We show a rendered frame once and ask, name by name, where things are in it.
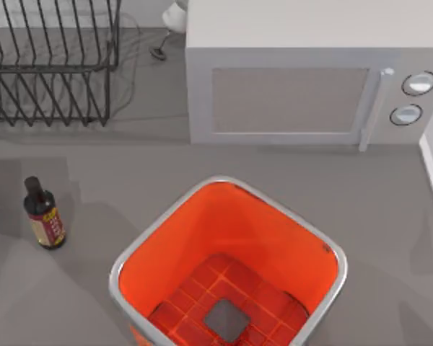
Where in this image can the orange bin with grey rim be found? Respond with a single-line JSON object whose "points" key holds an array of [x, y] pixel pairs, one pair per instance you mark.
{"points": [[187, 230]]}

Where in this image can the microwave door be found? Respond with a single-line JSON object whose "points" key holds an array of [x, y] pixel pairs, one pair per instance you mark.
{"points": [[288, 99]]}

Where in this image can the pale microwave oven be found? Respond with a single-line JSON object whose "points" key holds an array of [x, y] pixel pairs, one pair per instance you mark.
{"points": [[274, 36]]}

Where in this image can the white lamp with dark base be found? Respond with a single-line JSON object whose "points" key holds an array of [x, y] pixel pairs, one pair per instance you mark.
{"points": [[173, 16]]}

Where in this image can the dark brown labelled bottle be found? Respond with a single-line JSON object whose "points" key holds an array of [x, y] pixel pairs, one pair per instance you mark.
{"points": [[45, 220]]}

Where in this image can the microwave knob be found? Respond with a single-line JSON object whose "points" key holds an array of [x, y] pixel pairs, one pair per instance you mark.
{"points": [[406, 114], [419, 83]]}

